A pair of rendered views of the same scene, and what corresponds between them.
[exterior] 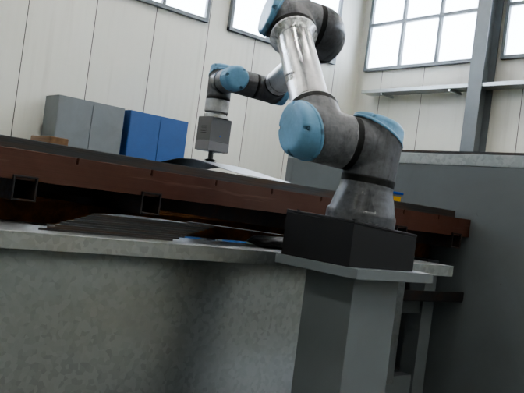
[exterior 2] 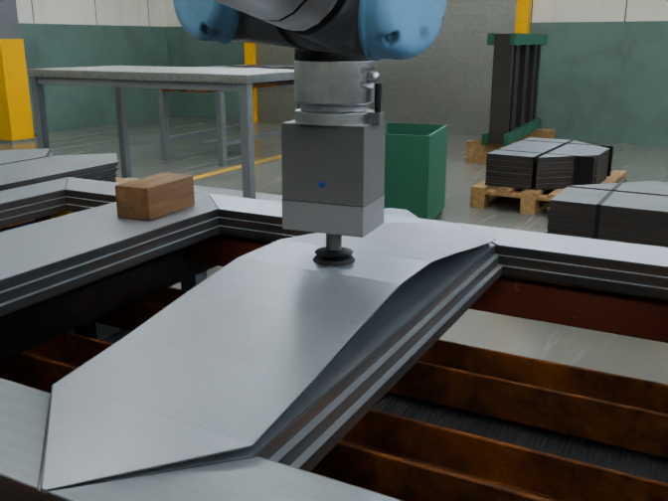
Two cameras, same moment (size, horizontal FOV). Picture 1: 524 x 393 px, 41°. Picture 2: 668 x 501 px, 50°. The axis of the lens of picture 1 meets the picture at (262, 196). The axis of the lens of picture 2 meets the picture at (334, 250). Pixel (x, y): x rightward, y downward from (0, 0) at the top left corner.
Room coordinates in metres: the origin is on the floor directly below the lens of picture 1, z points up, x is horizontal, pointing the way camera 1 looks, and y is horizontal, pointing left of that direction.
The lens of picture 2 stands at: (1.93, -0.47, 1.10)
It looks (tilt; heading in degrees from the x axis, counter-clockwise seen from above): 16 degrees down; 68
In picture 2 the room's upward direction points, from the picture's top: straight up
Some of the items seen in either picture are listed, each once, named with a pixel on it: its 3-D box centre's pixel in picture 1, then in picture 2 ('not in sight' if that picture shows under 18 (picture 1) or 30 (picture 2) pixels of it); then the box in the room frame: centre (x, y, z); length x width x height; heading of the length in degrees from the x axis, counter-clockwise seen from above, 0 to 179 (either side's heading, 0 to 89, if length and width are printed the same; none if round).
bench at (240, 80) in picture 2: not in sight; (177, 154); (2.65, 3.70, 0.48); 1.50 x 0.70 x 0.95; 130
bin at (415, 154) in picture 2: not in sight; (401, 174); (4.03, 3.58, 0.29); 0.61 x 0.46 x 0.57; 49
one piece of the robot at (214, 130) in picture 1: (211, 132); (341, 166); (2.20, 0.18, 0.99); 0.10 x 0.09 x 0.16; 46
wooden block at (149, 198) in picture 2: (48, 145); (156, 195); (2.08, 0.64, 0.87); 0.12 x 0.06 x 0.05; 45
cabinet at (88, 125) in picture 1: (77, 170); not in sight; (9.99, 2.63, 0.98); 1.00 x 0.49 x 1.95; 130
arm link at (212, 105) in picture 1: (217, 107); (337, 85); (2.19, 0.17, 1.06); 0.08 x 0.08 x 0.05
